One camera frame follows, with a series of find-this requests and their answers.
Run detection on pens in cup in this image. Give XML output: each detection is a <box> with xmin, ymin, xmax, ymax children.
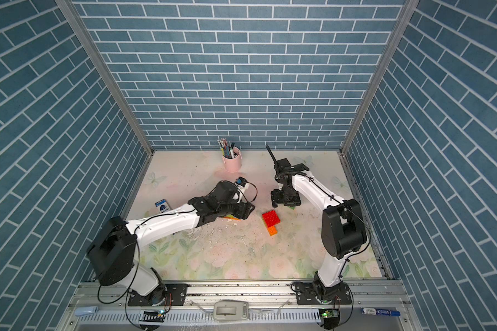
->
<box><xmin>218</xmin><ymin>138</ymin><xmax>236</xmax><ymax>159</ymax></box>

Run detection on red lego brick top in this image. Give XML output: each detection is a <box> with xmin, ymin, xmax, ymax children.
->
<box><xmin>262</xmin><ymin>212</ymin><xmax>280</xmax><ymax>227</ymax></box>

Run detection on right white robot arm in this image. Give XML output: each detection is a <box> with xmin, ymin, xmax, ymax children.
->
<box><xmin>271</xmin><ymin>159</ymin><xmax>369</xmax><ymax>306</ymax></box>

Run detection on blue white marker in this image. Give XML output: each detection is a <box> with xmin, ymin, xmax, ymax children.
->
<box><xmin>361</xmin><ymin>308</ymin><xmax>401</xmax><ymax>317</ymax></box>

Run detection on white blue small box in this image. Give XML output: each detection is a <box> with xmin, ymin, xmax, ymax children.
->
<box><xmin>155</xmin><ymin>199</ymin><xmax>171</xmax><ymax>214</ymax></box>

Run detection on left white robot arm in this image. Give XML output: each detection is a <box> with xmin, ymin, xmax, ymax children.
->
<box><xmin>86</xmin><ymin>177</ymin><xmax>255</xmax><ymax>306</ymax></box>

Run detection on red lego brick bottom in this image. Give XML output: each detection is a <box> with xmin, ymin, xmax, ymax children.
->
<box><xmin>262</xmin><ymin>210</ymin><xmax>280</xmax><ymax>226</ymax></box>

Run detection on light blue marker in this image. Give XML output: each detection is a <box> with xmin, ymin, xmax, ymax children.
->
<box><xmin>74</xmin><ymin>306</ymin><xmax>99</xmax><ymax>317</ymax></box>

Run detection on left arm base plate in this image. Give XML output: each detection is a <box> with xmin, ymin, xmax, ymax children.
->
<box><xmin>128</xmin><ymin>284</ymin><xmax>189</xmax><ymax>308</ymax></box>

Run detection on pink pen cup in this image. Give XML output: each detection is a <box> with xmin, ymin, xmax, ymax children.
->
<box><xmin>222</xmin><ymin>147</ymin><xmax>242</xmax><ymax>173</ymax></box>

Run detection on red lego brick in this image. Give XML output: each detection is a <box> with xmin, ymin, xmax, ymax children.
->
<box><xmin>262</xmin><ymin>212</ymin><xmax>280</xmax><ymax>227</ymax></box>
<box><xmin>262</xmin><ymin>210</ymin><xmax>280</xmax><ymax>226</ymax></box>

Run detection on white handheld device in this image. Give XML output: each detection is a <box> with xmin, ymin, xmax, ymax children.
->
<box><xmin>213</xmin><ymin>300</ymin><xmax>249</xmax><ymax>322</ymax></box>

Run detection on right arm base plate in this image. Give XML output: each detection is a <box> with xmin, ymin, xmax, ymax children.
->
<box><xmin>290</xmin><ymin>281</ymin><xmax>353</xmax><ymax>306</ymax></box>

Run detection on orange lego brick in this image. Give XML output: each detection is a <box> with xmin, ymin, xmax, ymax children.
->
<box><xmin>267</xmin><ymin>226</ymin><xmax>277</xmax><ymax>236</ymax></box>

